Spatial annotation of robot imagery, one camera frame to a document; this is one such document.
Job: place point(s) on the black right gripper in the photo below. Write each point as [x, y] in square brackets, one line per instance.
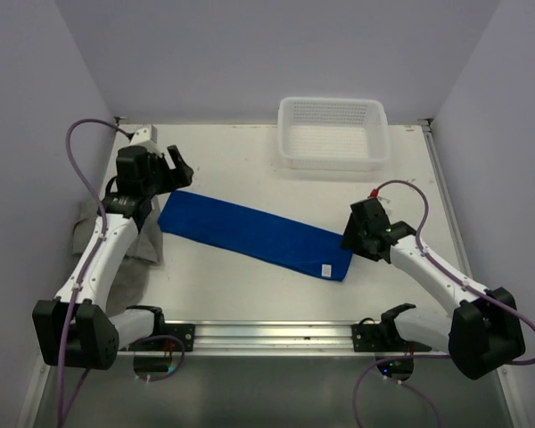
[349, 240]

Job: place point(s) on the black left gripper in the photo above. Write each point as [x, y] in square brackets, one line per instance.
[176, 177]

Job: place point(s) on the blue microfiber towel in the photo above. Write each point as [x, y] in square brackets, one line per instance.
[280, 241]

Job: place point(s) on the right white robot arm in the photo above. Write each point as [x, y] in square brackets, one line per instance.
[479, 331]

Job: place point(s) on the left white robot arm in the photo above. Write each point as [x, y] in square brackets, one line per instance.
[73, 329]

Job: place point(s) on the white perforated plastic basket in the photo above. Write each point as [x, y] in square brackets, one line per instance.
[336, 134]

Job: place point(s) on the grey terry towel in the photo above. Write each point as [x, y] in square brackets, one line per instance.
[129, 284]

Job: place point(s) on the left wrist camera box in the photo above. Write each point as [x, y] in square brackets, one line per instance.
[146, 137]

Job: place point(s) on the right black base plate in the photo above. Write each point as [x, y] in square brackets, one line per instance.
[378, 337]

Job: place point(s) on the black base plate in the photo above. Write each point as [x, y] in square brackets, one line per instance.
[184, 332]
[378, 337]

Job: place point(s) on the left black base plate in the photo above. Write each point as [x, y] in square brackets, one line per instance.
[184, 332]

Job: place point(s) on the aluminium mounting rail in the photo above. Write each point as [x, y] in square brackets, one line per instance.
[277, 339]

